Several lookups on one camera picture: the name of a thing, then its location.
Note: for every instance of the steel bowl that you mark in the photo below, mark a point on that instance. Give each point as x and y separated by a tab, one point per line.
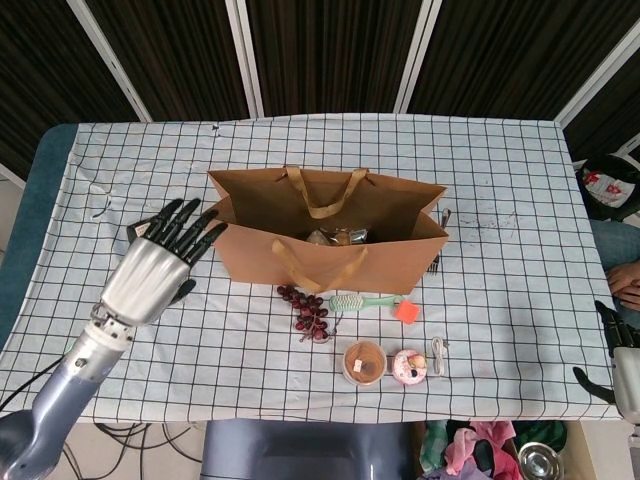
540	462

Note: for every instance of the purple grape bunch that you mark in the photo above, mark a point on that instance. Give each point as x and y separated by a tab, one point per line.
307	312

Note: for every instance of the brown paper bag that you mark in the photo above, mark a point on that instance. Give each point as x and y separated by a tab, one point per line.
380	260

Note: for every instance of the seated person in jeans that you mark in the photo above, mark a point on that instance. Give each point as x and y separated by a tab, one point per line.
620	245

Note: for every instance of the bread bun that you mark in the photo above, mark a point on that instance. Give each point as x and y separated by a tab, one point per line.
342	236

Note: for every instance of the black item in clear packet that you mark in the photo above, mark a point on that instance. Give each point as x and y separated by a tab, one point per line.
139	231

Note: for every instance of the blue table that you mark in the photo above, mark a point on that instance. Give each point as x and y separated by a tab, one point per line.
30	200

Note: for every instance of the pink cloth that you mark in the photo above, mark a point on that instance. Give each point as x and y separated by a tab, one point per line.
480	435

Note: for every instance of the cardboard box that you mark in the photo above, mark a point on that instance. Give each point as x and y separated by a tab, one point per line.
577	450

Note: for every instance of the pink frosted donut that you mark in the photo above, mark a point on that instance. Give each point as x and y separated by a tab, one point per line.
407	370

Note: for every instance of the dark grey robot torso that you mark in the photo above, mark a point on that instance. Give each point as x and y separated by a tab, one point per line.
300	450

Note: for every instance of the metal fork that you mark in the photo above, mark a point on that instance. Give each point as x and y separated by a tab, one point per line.
446	216

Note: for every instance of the orange cube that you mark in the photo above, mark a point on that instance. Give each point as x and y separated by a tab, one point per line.
407	312

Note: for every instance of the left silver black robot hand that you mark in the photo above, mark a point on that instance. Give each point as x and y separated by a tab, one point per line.
142	280

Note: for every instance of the brown round cup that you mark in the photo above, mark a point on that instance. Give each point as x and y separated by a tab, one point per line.
364	364

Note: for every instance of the dark green cloth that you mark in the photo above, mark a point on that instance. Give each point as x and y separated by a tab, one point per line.
542	432

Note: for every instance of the green patterned cloth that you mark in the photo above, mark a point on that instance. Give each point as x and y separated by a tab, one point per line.
432	440

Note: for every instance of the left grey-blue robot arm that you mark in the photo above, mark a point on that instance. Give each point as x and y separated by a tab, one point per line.
60	395

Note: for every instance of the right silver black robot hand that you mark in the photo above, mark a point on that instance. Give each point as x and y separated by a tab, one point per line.
627	380

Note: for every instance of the white partition frame post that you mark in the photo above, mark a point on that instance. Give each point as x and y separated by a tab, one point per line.
112	60
417	55
244	55
595	75

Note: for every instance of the grey cloth with red marks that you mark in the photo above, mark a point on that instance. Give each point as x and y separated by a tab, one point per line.
610	170

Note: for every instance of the green brush white bristles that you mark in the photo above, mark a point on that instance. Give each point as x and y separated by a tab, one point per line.
345	302

